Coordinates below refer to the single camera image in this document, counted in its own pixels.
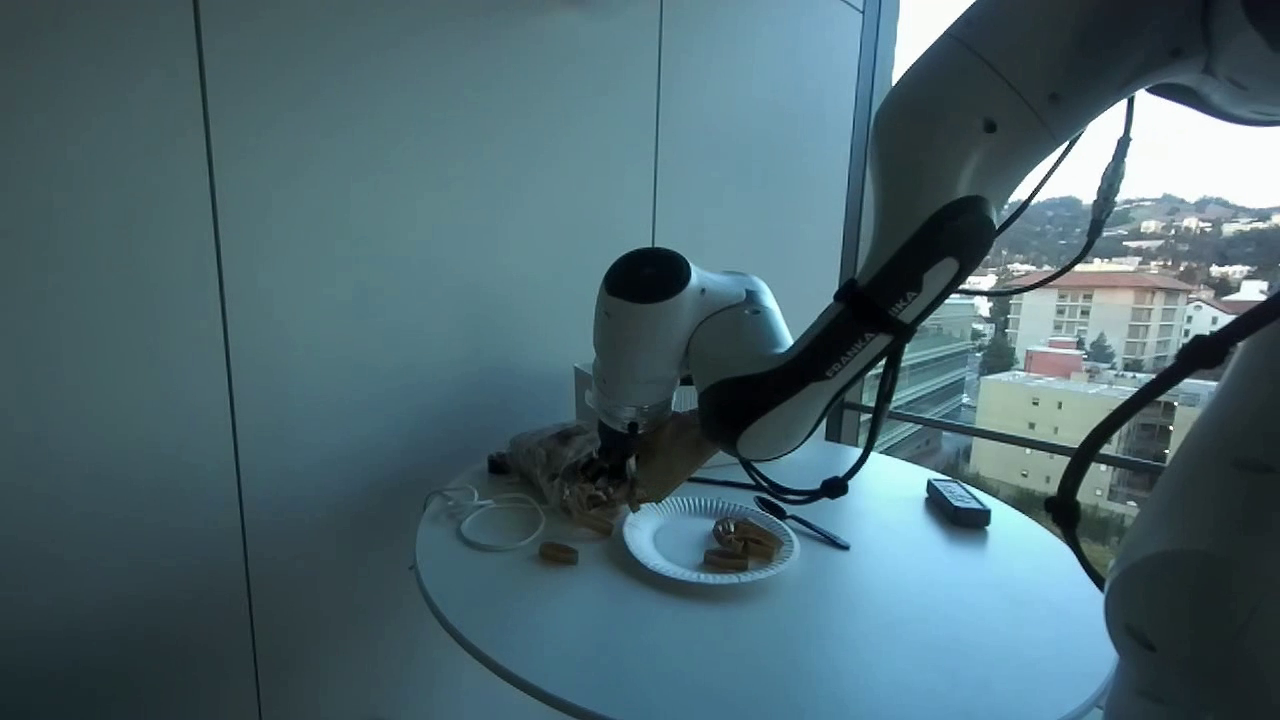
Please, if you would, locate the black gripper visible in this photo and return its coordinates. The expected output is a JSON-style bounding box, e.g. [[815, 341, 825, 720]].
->
[[592, 415, 648, 488]]

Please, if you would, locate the tan rubber band cluster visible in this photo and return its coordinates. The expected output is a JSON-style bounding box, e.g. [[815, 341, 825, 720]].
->
[[701, 511, 787, 577]]

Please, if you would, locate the clear plastic bag of bands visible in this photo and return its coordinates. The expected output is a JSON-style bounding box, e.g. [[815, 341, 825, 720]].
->
[[499, 421, 634, 535]]

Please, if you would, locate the white paper plate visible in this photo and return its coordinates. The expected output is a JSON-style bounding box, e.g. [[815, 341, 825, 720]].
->
[[619, 493, 803, 592]]

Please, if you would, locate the clear glass bowl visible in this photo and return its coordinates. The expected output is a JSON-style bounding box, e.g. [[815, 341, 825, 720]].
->
[[450, 493, 552, 555]]

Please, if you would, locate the black rectangular box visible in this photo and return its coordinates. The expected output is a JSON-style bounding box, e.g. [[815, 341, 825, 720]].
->
[[925, 475, 996, 531]]

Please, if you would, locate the window railing bar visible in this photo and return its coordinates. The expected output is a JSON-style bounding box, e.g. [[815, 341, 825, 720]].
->
[[853, 397, 1166, 481]]

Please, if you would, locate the yellow low building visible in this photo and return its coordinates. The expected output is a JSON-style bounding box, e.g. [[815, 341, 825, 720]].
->
[[967, 370, 1225, 510]]

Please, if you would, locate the beige multistorey building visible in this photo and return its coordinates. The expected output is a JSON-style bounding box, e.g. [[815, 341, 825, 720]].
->
[[1002, 265, 1201, 371]]

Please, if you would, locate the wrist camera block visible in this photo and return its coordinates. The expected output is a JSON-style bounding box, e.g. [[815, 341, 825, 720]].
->
[[630, 413, 723, 510]]

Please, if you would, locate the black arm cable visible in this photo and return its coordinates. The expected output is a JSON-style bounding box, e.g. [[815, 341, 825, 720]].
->
[[726, 94, 1140, 511]]

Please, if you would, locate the window frame post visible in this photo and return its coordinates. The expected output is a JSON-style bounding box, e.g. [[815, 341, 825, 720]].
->
[[831, 0, 905, 451]]

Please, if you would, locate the thick black base cable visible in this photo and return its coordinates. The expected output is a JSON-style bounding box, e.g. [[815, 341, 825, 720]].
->
[[1043, 292, 1280, 592]]

